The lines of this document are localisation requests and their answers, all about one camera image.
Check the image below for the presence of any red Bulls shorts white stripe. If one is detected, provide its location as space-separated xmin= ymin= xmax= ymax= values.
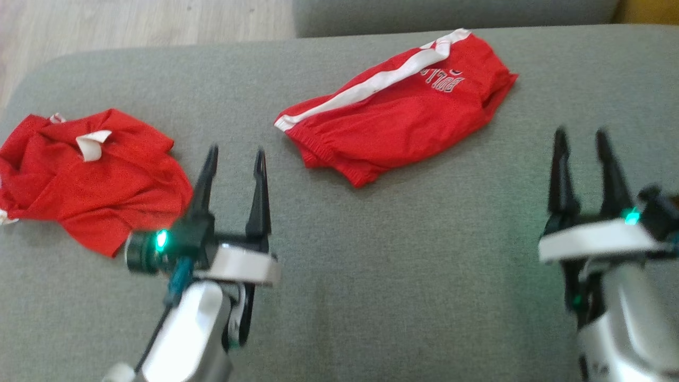
xmin=274 ymin=28 xmax=519 ymax=188

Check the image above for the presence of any red jersey top white trim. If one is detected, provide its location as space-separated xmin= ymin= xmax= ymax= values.
xmin=0 ymin=109 xmax=194 ymax=258

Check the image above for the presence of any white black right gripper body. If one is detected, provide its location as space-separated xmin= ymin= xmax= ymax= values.
xmin=538 ymin=214 xmax=671 ymax=265

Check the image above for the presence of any black left cable teal connector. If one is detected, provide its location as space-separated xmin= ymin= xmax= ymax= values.
xmin=135 ymin=256 xmax=194 ymax=375

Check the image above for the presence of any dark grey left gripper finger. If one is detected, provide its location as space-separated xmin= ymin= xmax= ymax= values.
xmin=188 ymin=143 xmax=219 ymax=223
xmin=245 ymin=147 xmax=272 ymax=252

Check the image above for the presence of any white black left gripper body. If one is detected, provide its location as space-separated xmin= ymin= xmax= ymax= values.
xmin=197 ymin=233 xmax=282 ymax=288

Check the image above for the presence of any wide yellow sofa back cushion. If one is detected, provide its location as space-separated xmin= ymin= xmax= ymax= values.
xmin=615 ymin=0 xmax=679 ymax=25

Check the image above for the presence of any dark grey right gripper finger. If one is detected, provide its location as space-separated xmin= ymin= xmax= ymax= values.
xmin=595 ymin=128 xmax=635 ymax=219
xmin=547 ymin=127 xmax=581 ymax=219

